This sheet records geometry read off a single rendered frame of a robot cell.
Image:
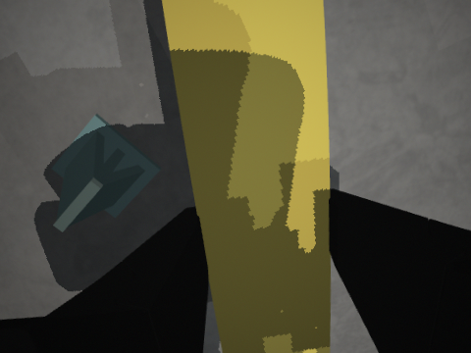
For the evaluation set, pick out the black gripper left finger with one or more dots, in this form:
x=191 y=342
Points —
x=154 y=301

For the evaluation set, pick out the yellow bar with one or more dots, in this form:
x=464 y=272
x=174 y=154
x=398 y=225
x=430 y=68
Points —
x=251 y=80

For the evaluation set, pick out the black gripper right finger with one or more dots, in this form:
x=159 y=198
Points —
x=409 y=277

